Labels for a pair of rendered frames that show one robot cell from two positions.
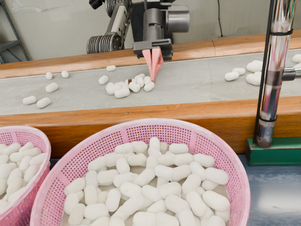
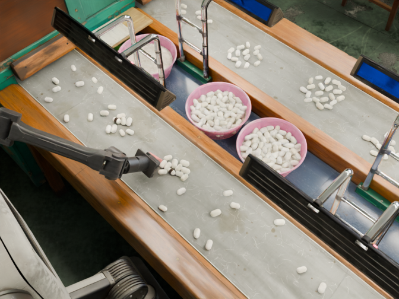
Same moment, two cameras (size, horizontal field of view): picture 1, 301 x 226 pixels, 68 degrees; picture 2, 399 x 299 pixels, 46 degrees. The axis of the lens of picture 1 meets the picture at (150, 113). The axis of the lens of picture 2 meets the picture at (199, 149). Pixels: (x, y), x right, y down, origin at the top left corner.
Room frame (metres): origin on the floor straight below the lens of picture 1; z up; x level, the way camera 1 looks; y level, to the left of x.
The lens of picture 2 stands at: (1.27, 0.68, 2.23)
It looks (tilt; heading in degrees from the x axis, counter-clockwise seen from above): 55 degrees down; 215
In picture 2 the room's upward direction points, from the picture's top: 3 degrees counter-clockwise
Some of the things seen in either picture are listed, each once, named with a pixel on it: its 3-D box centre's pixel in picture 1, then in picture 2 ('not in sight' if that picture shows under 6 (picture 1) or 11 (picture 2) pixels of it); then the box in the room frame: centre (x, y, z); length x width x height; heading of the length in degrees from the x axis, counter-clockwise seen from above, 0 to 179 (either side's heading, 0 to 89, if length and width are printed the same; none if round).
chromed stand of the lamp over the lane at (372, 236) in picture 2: not in sight; (340, 237); (0.55, 0.67, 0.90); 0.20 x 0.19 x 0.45; 77
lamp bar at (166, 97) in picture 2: not in sight; (107, 53); (0.42, -0.29, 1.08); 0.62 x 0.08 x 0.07; 77
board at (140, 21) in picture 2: not in sight; (116, 31); (0.06, -0.61, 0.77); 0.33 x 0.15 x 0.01; 167
